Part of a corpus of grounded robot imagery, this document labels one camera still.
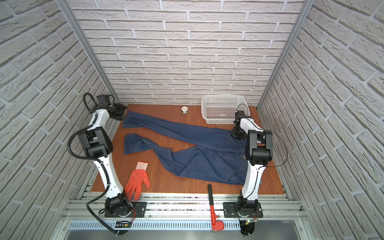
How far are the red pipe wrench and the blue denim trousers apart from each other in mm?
85

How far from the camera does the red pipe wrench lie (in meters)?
0.69

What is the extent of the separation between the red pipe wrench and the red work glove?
35 centimetres

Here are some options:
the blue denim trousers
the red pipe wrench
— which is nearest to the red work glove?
the blue denim trousers

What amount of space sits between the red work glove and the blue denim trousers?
14cm

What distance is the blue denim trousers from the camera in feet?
2.86

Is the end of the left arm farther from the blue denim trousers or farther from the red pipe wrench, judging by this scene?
the red pipe wrench

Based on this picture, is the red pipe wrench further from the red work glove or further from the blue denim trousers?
the red work glove

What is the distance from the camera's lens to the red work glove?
80 cm
